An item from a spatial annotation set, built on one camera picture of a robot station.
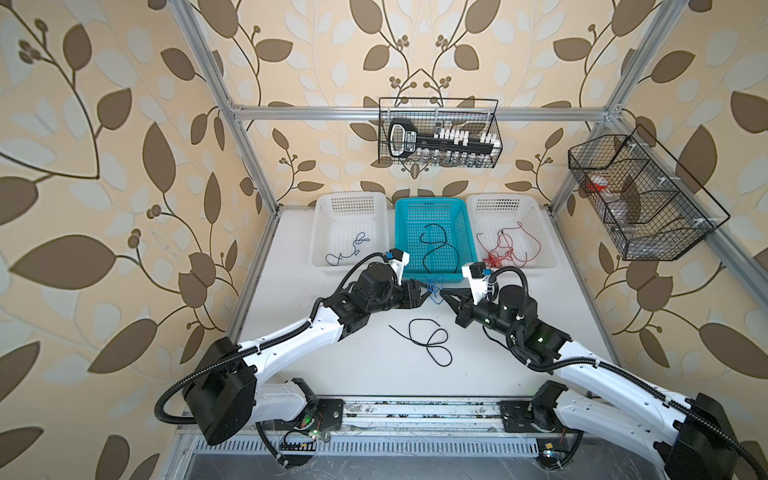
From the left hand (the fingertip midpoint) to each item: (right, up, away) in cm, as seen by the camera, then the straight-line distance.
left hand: (426, 286), depth 75 cm
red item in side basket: (+48, +27, +7) cm, 55 cm away
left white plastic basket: (-27, +16, +40) cm, 51 cm away
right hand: (+4, -1, 0) cm, 4 cm away
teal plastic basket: (+8, +13, +37) cm, 40 cm away
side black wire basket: (+55, +21, -2) cm, 59 cm away
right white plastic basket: (+37, +15, +39) cm, 56 cm away
